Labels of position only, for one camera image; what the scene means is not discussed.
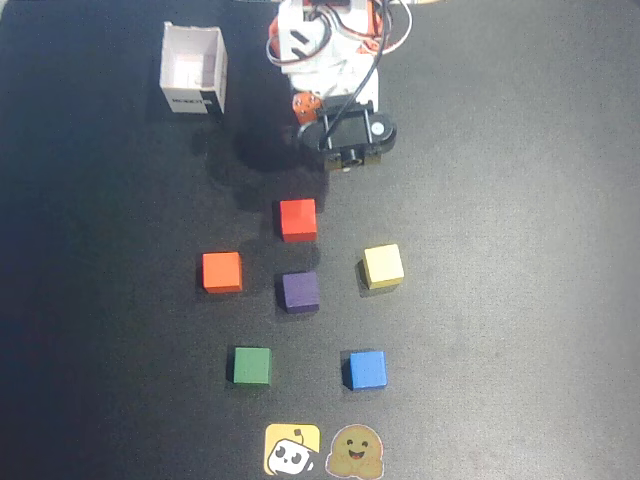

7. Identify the black camera cable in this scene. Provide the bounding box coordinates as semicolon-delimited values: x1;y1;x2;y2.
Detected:
322;0;397;151

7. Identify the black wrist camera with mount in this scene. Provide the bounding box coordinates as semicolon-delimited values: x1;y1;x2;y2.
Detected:
297;101;399;174

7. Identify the white gripper body with motor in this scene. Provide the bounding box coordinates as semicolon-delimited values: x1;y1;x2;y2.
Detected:
321;68;380;113

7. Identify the blue wooden cube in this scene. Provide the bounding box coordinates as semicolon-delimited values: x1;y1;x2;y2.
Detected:
344;350;389;392

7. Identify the yellow robot mascot sticker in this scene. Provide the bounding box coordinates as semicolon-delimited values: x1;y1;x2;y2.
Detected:
264;423;322;477

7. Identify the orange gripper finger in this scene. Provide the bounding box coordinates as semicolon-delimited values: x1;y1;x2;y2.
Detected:
291;91;324;127

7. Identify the black table mat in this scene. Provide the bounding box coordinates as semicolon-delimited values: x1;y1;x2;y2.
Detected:
0;0;640;480

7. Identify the white open cardboard box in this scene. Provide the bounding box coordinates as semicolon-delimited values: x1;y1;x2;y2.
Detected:
158;21;229;116

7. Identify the green wooden cube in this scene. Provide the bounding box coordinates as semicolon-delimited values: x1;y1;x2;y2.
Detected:
232;346;274;388

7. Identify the yellow wooden cube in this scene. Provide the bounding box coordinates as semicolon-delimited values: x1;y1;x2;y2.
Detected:
360;243;406;290

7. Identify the hugging face emoji sticker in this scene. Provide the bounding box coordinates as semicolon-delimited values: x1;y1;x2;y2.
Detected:
325;424;386;479

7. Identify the purple wooden cube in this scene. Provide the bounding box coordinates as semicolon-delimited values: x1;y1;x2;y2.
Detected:
279;271;321;315

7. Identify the red wooden cube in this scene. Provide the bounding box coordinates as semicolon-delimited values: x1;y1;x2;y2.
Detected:
278;198;319;244

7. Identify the orange wooden cube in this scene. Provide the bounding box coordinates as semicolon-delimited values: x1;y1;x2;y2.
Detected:
201;251;244;295

